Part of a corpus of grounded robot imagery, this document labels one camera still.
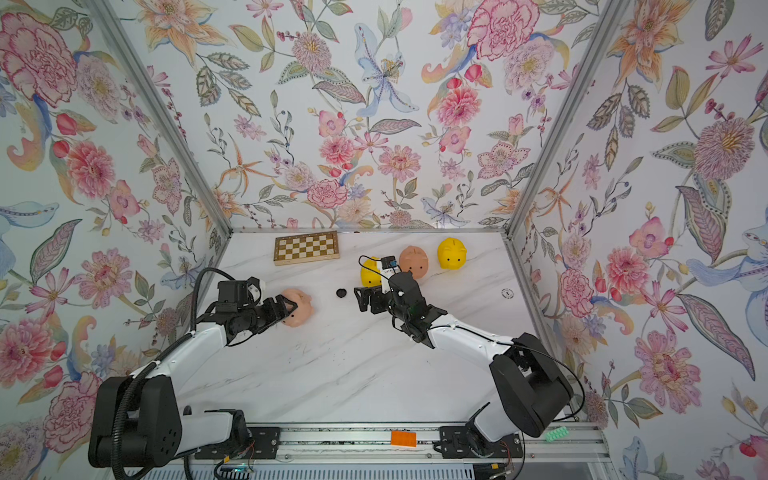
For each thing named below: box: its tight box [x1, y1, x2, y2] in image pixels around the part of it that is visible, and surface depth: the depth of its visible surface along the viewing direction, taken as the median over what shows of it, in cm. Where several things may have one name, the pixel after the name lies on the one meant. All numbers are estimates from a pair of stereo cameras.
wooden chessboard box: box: [274, 230, 341, 267], surface depth 114 cm
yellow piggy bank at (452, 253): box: [437, 237, 468, 270], surface depth 106 cm
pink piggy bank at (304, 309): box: [282, 288, 314, 328], surface depth 91 cm
